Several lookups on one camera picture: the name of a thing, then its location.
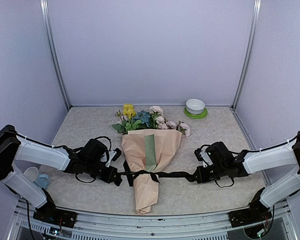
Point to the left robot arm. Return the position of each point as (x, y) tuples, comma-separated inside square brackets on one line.
[(15, 148)]

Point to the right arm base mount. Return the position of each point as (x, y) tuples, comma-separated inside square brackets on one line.
[(250, 215)]

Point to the pink rose stem bunch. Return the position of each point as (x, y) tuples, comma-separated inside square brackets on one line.
[(164, 124)]

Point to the black printed ribbon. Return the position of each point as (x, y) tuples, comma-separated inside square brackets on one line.
[(170, 173)]

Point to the aluminium front rail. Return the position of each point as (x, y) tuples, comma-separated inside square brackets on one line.
[(101, 226)]

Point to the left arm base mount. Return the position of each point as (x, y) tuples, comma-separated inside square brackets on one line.
[(56, 216)]

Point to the white paper cup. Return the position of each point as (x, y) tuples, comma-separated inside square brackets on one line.
[(31, 173)]

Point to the aluminium frame post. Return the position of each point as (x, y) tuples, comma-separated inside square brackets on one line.
[(53, 52), (248, 53)]

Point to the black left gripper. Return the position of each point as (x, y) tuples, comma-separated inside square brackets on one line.
[(108, 178)]

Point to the green pink wrapping paper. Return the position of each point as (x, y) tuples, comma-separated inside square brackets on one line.
[(148, 152)]

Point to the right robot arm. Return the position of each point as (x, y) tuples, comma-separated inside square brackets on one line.
[(283, 154)]

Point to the aluminium frame post right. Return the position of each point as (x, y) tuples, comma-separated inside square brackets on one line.
[(248, 53)]

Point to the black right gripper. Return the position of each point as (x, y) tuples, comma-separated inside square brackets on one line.
[(202, 178)]

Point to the yellow fake flower stem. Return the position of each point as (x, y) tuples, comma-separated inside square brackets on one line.
[(127, 120)]

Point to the blue fake flower stem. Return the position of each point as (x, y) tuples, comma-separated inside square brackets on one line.
[(143, 120)]

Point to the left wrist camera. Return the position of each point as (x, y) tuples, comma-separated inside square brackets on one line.
[(113, 156)]

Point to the green plate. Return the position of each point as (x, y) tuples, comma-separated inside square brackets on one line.
[(201, 115)]

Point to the white ceramic bowl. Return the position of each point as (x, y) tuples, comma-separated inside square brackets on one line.
[(195, 106)]

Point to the aluminium frame post left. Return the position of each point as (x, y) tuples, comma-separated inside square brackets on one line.
[(53, 52)]

